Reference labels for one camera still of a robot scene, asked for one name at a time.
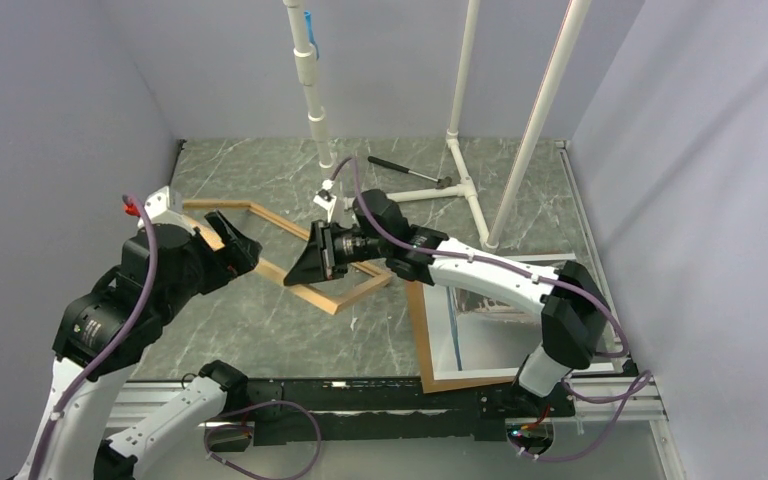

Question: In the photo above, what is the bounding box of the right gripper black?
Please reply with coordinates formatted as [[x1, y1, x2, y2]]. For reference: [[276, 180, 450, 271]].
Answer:
[[285, 219, 391, 286]]

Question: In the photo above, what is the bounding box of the wooden picture frame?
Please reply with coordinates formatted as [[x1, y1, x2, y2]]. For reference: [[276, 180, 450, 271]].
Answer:
[[181, 199, 395, 315]]

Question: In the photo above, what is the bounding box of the glossy landscape photo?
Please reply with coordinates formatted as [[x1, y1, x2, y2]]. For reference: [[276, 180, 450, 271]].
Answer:
[[421, 259, 603, 382]]

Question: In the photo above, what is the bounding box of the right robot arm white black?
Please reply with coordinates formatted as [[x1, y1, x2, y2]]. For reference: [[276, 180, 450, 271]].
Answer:
[[283, 189, 612, 415]]

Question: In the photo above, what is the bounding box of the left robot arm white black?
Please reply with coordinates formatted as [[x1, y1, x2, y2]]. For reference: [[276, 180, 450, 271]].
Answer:
[[18, 210, 262, 479]]

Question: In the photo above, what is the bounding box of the brown backing board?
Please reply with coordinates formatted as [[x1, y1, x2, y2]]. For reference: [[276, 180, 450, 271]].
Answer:
[[404, 281, 513, 394]]

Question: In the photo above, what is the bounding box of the blue clip on pipe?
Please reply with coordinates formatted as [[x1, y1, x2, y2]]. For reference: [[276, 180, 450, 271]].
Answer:
[[304, 10, 320, 61]]

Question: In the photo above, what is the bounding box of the white PVC pipe stand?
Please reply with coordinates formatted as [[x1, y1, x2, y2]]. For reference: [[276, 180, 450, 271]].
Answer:
[[283, 0, 591, 251]]

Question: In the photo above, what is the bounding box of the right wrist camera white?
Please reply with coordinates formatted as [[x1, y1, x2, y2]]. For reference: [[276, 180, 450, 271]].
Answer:
[[313, 179, 342, 223]]

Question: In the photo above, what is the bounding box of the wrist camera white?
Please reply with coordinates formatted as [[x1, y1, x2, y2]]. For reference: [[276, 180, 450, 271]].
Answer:
[[122, 186, 194, 234], [313, 179, 342, 223]]

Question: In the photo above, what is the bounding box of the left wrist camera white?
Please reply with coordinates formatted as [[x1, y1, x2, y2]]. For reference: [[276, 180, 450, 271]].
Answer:
[[122, 186, 194, 234]]

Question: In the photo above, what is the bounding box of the black handled hammer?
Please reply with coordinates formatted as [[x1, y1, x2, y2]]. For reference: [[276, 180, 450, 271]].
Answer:
[[367, 156, 454, 190]]

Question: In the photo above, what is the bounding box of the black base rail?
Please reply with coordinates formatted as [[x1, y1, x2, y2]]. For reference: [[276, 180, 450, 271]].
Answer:
[[113, 357, 577, 448]]

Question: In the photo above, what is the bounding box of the aluminium extrusion rail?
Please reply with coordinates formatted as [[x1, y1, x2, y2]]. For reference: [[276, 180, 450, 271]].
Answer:
[[65, 374, 683, 480]]

